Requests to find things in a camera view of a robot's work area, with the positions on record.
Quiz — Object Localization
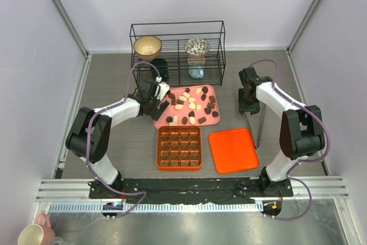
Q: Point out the orange chocolate box tray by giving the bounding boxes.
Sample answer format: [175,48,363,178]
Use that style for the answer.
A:
[157,126,202,172]

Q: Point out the metal tongs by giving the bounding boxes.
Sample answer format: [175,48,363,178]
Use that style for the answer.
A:
[243,105,266,149]

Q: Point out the floral patterned bowl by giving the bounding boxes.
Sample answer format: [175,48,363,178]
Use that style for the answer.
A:
[184,38,210,59]

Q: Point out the orange box lid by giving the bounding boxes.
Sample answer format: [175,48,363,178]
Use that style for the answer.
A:
[209,128,260,174]

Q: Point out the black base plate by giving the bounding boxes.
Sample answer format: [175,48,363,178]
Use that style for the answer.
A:
[88,177,294,205]

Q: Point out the light blue mug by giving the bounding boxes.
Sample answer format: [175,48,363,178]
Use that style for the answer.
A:
[188,65,204,79]

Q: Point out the dark green mug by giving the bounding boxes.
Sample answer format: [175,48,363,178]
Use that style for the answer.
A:
[151,58,169,81]

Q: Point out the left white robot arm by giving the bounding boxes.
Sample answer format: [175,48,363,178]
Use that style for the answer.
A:
[65,80,170,199]

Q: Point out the tan bowl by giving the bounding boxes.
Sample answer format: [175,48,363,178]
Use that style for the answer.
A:
[133,36,162,61]

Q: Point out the pink mug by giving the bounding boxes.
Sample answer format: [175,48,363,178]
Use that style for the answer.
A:
[17,213,56,245]

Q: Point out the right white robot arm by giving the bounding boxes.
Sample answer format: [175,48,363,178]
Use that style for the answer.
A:
[238,67,325,196]

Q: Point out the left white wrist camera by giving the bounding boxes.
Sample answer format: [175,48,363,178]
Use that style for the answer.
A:
[154,76,170,101]

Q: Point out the white cable duct rail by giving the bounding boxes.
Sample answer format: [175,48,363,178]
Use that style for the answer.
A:
[48,201,263,213]

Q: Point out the pink tray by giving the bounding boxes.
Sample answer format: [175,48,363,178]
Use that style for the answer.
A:
[154,84,220,129]

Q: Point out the black wire rack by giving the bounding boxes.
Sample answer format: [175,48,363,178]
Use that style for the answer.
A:
[129,20,226,87]

